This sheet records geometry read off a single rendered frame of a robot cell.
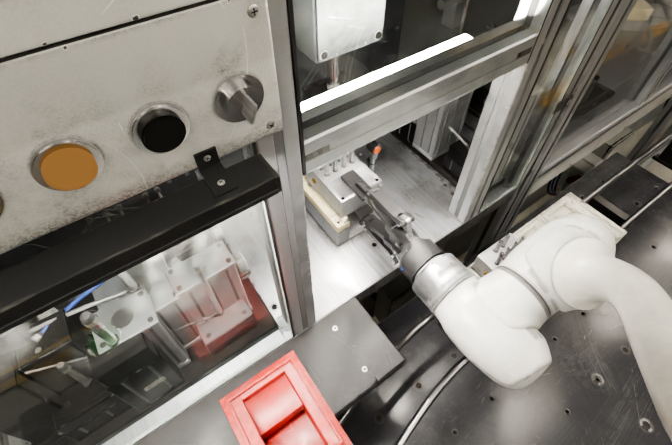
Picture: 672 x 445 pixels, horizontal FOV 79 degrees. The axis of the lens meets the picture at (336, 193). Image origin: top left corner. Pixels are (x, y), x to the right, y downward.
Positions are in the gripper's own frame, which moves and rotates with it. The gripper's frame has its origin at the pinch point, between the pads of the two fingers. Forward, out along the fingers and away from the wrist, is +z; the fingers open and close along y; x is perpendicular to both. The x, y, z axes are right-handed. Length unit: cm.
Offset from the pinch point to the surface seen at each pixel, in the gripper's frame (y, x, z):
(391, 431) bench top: -32.4, 14.2, -32.5
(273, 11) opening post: 47, 20, -14
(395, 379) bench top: -32.4, 7.1, -25.4
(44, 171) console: 42, 37, -15
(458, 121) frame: 0.8, -31.1, 3.2
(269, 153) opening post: 33.8, 22.0, -13.6
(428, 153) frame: -6.8, -25.0, 4.5
